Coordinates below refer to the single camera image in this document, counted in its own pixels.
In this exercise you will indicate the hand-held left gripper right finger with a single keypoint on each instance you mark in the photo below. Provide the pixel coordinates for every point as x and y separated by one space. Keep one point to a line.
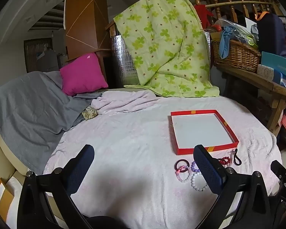
205 167

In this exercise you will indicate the wooden bench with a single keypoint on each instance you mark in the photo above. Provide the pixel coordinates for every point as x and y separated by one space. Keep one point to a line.
257 82

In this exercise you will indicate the silver foil insulation sheet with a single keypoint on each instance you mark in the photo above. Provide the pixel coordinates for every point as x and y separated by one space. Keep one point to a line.
122 62

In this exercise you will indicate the bamboo pole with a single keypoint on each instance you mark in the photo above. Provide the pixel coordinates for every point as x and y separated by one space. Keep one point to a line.
240 3

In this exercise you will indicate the navy bag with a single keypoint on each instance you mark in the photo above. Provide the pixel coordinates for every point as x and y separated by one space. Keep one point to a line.
270 33

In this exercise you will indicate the floral tissue box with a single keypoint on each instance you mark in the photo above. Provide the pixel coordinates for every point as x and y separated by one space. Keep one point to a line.
264 72

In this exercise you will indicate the cream sofa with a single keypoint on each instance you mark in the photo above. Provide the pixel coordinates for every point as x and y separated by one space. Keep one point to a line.
0 157

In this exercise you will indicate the red cloth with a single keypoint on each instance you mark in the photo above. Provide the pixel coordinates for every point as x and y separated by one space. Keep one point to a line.
203 14

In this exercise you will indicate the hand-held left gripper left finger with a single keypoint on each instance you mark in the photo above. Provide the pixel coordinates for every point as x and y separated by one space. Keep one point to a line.
82 167

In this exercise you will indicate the green floral quilt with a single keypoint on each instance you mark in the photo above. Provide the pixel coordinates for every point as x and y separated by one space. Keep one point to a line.
162 40

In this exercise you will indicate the blue cardboard box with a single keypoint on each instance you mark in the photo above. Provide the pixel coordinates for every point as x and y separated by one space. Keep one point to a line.
276 64

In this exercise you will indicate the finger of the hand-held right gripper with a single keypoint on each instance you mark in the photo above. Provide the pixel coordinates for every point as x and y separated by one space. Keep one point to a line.
280 169

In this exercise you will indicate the blue cloth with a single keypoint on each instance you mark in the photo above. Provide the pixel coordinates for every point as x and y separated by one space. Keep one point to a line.
225 43

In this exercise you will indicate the grey blanket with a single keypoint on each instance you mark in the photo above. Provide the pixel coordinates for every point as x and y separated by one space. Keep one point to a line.
28 109

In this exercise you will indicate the red shallow box tray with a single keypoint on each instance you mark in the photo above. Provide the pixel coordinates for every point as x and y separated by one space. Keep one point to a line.
200 128

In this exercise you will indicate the magenta pillow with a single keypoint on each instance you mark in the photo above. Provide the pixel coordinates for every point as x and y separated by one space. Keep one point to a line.
83 75

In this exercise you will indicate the leaf patterned small cushion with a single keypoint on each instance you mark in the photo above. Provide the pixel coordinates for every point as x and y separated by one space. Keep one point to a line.
89 113

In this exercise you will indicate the brown wooden nightstand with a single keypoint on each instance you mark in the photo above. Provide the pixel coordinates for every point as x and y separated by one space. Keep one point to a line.
83 16

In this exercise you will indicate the orange white striped cushion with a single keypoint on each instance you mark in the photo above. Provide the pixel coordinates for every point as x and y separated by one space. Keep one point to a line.
4 198

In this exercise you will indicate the wicker basket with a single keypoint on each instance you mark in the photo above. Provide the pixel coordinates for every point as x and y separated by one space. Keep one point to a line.
238 54

